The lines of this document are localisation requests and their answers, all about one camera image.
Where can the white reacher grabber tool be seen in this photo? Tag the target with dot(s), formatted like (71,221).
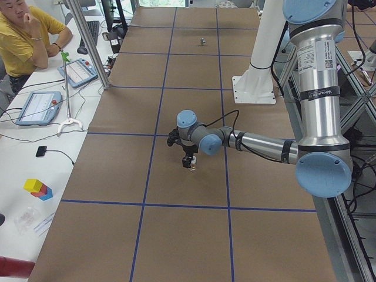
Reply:
(70,120)

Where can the blue wooden block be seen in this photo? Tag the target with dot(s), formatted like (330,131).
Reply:
(48,196)

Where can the near blue teach pendant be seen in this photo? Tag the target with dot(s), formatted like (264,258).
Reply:
(40,108)

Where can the person in yellow shirt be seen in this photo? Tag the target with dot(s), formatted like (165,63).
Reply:
(29,37)

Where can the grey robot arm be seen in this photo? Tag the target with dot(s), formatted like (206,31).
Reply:
(322,155)

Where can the red wooden block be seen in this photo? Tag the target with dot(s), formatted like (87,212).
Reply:
(42,192)

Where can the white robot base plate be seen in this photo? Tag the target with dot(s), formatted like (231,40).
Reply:
(253,90)

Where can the blue teach pendant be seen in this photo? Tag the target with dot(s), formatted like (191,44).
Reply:
(40,108)
(80,72)

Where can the small black device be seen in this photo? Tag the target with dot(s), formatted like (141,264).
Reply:
(41,151)

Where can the clear plastic bag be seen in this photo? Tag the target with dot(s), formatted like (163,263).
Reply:
(25,219)

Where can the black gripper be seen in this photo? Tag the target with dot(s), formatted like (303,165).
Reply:
(188,151)

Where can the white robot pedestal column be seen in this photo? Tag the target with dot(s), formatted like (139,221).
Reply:
(268,36)

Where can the black computer mouse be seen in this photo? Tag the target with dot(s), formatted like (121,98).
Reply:
(82,50)

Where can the black keyboard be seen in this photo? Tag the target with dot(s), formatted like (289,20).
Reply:
(93,27)

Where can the white brass PPR valve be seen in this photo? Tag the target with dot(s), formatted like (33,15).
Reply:
(193,164)

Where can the grey aluminium frame post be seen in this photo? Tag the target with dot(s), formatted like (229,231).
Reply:
(84,31)

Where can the red cylinder object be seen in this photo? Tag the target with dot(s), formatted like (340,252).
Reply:
(11,267)

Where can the far blue teach pendant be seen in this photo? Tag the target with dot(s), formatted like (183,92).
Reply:
(80,72)

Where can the yellow wooden block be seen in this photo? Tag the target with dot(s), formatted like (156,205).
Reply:
(33,185)

